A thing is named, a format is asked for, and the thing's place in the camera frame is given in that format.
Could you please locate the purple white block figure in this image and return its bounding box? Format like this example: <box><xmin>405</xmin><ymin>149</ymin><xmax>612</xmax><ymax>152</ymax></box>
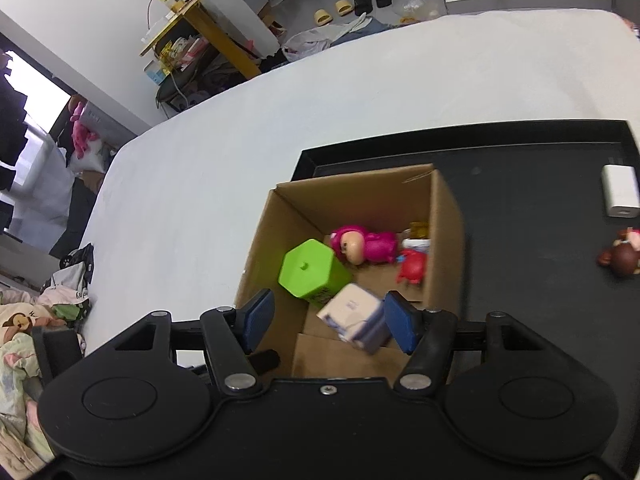
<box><xmin>317</xmin><ymin>283</ymin><xmax>390</xmax><ymax>354</ymax></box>

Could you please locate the red crab toy figure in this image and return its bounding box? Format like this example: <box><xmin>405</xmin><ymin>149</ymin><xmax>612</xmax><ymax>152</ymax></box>
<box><xmin>396</xmin><ymin>222</ymin><xmax>431</xmax><ymax>285</ymax></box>

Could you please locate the green hexagonal container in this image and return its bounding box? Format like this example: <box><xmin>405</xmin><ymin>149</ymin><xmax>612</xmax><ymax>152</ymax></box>
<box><xmin>278</xmin><ymin>238</ymin><xmax>352</xmax><ymax>308</ymax></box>

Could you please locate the magenta cartoon figure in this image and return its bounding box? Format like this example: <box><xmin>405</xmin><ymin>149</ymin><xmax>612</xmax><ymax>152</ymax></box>
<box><xmin>330</xmin><ymin>226</ymin><xmax>398</xmax><ymax>266</ymax></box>

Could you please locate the brown cardboard box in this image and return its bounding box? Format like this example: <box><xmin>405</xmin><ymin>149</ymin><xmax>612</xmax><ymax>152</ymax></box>
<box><xmin>236</xmin><ymin>164</ymin><xmax>465</xmax><ymax>382</ymax></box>

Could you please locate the brown pink small figure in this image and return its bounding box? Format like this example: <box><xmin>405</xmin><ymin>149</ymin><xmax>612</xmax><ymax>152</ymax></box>
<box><xmin>597</xmin><ymin>228</ymin><xmax>640</xmax><ymax>278</ymax></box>

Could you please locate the white USB charger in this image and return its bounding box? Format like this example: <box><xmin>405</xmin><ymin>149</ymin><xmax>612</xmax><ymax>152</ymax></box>
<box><xmin>601</xmin><ymin>164</ymin><xmax>640</xmax><ymax>219</ymax></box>

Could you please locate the black shallow tray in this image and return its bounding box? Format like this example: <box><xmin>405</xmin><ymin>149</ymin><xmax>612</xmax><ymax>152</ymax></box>
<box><xmin>293</xmin><ymin>119</ymin><xmax>639</xmax><ymax>468</ymax></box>

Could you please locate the pink plush toy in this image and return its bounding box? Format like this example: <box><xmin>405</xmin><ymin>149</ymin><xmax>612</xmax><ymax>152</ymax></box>
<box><xmin>70</xmin><ymin>101</ymin><xmax>100</xmax><ymax>159</ymax></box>

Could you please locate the patterned blanket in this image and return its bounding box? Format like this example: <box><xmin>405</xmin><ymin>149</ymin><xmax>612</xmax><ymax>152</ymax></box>
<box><xmin>1</xmin><ymin>301</ymin><xmax>74</xmax><ymax>479</ymax></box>

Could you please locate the left yellow slipper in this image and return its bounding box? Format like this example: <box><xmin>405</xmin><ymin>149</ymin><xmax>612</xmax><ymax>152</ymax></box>
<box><xmin>314</xmin><ymin>9</ymin><xmax>333</xmax><ymax>26</ymax></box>

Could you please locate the yellow slipper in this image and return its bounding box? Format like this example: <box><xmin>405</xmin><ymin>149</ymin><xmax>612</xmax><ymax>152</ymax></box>
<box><xmin>314</xmin><ymin>9</ymin><xmax>333</xmax><ymax>26</ymax></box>
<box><xmin>334</xmin><ymin>0</ymin><xmax>354</xmax><ymax>16</ymax></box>

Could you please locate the yellow side table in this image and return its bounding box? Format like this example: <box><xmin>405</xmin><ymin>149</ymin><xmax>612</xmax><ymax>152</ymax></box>
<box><xmin>139</xmin><ymin>0</ymin><xmax>262</xmax><ymax>80</ymax></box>

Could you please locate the clear plastic bag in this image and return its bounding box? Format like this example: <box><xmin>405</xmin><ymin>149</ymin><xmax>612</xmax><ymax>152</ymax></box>
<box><xmin>392</xmin><ymin>0</ymin><xmax>444</xmax><ymax>23</ymax></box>

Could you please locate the left black slipper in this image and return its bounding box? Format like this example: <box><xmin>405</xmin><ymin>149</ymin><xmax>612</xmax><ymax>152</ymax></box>
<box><xmin>354</xmin><ymin>0</ymin><xmax>373</xmax><ymax>16</ymax></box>

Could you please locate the right yellow slipper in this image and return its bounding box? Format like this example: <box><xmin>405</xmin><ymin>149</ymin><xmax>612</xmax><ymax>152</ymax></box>
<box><xmin>334</xmin><ymin>0</ymin><xmax>354</xmax><ymax>16</ymax></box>

